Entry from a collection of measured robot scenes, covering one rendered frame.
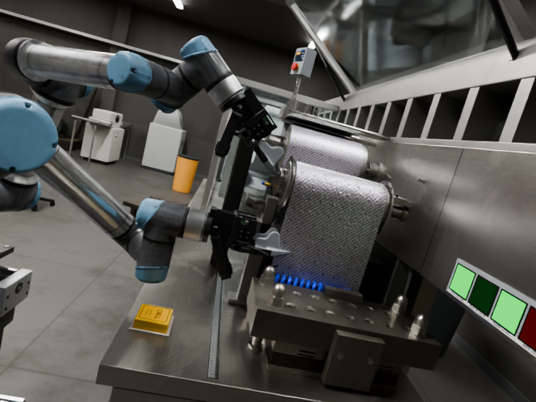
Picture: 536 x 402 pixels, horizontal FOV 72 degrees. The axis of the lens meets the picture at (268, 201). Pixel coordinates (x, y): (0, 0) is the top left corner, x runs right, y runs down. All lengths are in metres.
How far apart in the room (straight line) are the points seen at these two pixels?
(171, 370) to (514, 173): 0.70
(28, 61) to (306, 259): 0.80
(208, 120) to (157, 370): 8.79
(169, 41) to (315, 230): 8.99
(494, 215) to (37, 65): 1.01
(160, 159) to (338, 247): 7.93
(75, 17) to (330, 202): 9.75
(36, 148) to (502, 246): 0.79
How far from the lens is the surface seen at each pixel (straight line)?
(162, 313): 0.88
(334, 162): 1.14
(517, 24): 0.93
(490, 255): 0.77
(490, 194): 0.81
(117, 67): 0.83
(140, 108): 9.67
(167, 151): 8.69
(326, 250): 0.94
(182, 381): 0.75
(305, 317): 0.77
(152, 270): 0.90
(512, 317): 0.71
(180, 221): 0.86
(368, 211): 0.94
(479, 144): 0.89
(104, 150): 8.17
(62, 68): 0.97
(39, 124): 0.71
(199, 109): 9.42
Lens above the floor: 1.35
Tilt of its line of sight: 9 degrees down
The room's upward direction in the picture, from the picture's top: 15 degrees clockwise
